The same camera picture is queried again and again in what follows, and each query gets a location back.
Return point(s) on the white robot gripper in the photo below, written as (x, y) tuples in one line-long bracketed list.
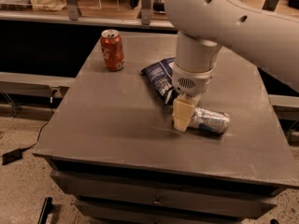
[(192, 80)]

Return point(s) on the silver blue redbull can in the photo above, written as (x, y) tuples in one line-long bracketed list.
[(208, 120)]

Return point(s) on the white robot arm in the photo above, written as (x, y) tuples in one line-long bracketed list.
[(264, 38)]

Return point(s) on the orange soda can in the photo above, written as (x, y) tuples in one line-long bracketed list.
[(111, 46)]

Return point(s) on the blue white chip bag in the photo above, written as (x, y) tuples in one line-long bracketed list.
[(160, 76)]

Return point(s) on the grey drawer cabinet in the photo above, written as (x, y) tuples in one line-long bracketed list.
[(112, 144)]

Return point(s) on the black object on floor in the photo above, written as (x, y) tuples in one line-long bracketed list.
[(45, 211)]

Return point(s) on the black power adapter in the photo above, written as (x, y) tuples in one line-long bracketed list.
[(11, 156)]

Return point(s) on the grey metal bracket middle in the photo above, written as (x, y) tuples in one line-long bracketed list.
[(145, 12)]

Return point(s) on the grey metal bracket left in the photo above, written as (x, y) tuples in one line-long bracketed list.
[(73, 10)]

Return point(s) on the grey metal bench rail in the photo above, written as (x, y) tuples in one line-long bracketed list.
[(34, 85)]

